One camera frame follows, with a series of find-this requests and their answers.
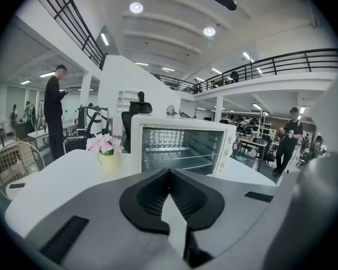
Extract pink flowers in yellow pot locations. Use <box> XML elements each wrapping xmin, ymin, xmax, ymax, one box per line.
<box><xmin>86</xmin><ymin>133</ymin><xmax>125</xmax><ymax>172</ymax></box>

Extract black mesh office chair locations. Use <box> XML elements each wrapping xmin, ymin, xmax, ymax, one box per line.
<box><xmin>63</xmin><ymin>105</ymin><xmax>110</xmax><ymax>154</ymax></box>

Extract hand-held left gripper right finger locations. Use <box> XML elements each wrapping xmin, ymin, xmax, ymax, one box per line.
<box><xmin>168</xmin><ymin>168</ymin><xmax>277</xmax><ymax>268</ymax></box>

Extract black stair railing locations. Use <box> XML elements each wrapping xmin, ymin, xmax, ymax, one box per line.
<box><xmin>34</xmin><ymin>0</ymin><xmax>108</xmax><ymax>70</ymax></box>

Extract small round white side table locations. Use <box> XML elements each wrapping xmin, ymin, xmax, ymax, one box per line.
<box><xmin>5</xmin><ymin>178</ymin><xmax>32</xmax><ymax>201</ymax></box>

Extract dark desk with black legs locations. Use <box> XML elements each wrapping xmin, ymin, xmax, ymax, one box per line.
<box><xmin>235</xmin><ymin>137</ymin><xmax>269</xmax><ymax>172</ymax></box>

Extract white work desk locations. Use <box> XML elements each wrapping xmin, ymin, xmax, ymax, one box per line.
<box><xmin>27</xmin><ymin>122</ymin><xmax>80</xmax><ymax>149</ymax></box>

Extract black office chair with headrest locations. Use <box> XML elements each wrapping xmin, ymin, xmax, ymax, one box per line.
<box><xmin>121</xmin><ymin>91</ymin><xmax>154</xmax><ymax>154</ymax></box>

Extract white toaster oven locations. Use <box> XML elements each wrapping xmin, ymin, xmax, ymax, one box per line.
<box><xmin>130</xmin><ymin>114</ymin><xmax>238</xmax><ymax>179</ymax></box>

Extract white wire chair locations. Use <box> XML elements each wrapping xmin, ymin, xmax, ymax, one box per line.
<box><xmin>0</xmin><ymin>141</ymin><xmax>46</xmax><ymax>201</ymax></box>

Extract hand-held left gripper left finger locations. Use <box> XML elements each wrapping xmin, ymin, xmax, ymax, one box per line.
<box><xmin>26</xmin><ymin>168</ymin><xmax>184</xmax><ymax>267</ymax></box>

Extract black balcony railing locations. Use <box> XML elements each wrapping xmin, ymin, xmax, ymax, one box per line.
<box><xmin>157</xmin><ymin>48</ymin><xmax>338</xmax><ymax>95</ymax></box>

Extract glass toaster oven door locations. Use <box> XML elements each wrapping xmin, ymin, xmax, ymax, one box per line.
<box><xmin>141</xmin><ymin>127</ymin><xmax>225</xmax><ymax>177</ymax></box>

